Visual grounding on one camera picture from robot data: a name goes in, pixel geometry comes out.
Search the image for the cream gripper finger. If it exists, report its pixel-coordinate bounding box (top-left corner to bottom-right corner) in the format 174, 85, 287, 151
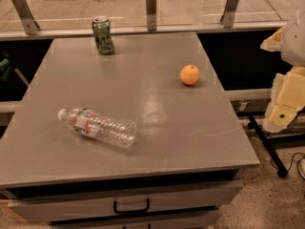
260, 27, 284, 52
262, 66, 305, 133

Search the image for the clear plastic water bottle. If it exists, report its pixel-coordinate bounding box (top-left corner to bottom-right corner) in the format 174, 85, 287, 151
58, 107, 137, 148

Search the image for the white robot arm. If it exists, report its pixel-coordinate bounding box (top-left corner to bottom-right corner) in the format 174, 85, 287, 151
260, 8, 305, 133

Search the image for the black stand leg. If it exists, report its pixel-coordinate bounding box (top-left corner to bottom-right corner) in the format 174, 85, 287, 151
248, 116, 288, 177

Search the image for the orange fruit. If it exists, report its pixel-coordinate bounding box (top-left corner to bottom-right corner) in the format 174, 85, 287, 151
180, 65, 199, 86

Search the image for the grey upper drawer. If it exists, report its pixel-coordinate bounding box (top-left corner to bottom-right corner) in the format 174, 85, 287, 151
9, 179, 243, 222

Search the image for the grey drawer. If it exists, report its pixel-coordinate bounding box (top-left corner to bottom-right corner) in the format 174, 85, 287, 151
51, 210, 221, 229
9, 179, 243, 222

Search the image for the grey lower drawer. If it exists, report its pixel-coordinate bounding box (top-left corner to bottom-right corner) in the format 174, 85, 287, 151
51, 210, 221, 229

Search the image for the green soda can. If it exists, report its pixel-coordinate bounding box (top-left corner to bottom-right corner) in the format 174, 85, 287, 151
91, 16, 114, 54

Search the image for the right metal railing bracket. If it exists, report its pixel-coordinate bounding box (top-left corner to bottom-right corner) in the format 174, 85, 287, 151
220, 0, 239, 28

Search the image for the metal railing bracket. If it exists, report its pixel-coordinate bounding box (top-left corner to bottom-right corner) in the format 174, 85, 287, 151
146, 0, 157, 31
220, 0, 239, 28
11, 0, 40, 35

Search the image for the black floor cable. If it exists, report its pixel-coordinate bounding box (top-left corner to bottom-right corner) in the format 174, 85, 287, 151
270, 152, 305, 180

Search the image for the middle metal railing bracket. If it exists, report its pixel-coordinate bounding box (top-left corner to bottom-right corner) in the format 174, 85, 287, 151
146, 0, 157, 31

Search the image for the black drawer handle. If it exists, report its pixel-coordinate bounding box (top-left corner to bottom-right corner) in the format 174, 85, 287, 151
112, 198, 151, 215

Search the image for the left metal railing bracket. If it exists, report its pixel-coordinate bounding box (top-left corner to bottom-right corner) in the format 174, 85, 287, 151
11, 0, 40, 35

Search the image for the grey metal window rail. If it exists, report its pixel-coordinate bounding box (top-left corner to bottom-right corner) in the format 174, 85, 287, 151
0, 21, 286, 41

